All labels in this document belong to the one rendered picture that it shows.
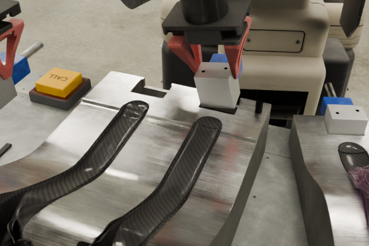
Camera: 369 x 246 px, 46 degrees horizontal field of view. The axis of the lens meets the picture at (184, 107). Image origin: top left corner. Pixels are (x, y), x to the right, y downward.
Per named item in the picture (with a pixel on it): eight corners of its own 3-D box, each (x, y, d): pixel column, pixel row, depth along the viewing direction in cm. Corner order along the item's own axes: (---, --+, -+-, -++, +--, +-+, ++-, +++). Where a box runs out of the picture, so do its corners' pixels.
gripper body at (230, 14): (241, 39, 51) (233, -19, 47) (163, 39, 55) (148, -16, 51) (253, 11, 56) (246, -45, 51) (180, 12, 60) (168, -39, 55)
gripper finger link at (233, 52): (246, 93, 56) (237, 31, 51) (195, 90, 59) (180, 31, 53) (257, 62, 61) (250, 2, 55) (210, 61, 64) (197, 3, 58)
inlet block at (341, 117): (310, 98, 74) (316, 70, 71) (340, 99, 74) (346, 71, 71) (324, 147, 64) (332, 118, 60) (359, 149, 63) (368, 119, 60)
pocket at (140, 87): (144, 96, 70) (143, 76, 68) (174, 102, 69) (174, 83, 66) (131, 111, 67) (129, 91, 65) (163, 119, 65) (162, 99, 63)
